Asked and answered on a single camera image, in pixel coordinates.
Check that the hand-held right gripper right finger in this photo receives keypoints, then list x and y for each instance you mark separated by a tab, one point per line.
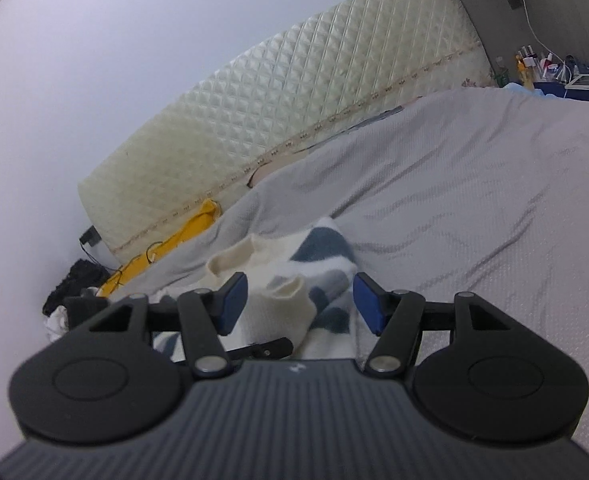
369	305

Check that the white sweater with blue pattern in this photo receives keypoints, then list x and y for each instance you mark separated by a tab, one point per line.
274	305

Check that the grey bed cover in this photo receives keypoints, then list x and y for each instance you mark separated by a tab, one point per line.
474	185

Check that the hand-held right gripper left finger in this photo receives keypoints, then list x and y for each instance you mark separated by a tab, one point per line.
232	305

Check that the yellow cloth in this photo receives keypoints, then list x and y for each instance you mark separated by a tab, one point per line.
184	235

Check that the black clothes pile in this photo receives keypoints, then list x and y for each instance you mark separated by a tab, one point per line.
74	280

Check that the grey wall socket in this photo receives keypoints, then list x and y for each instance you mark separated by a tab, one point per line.
90	236

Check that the white flat device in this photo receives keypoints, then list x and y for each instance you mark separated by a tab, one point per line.
584	81

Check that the cream quilted headboard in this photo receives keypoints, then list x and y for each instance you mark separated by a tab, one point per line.
274	110

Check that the group of small bottles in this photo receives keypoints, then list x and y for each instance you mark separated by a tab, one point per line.
526	67

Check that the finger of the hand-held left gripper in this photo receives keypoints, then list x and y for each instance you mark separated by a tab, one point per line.
79	310
274	348

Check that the white clothes pile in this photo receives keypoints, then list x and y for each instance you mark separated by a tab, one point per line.
57	325

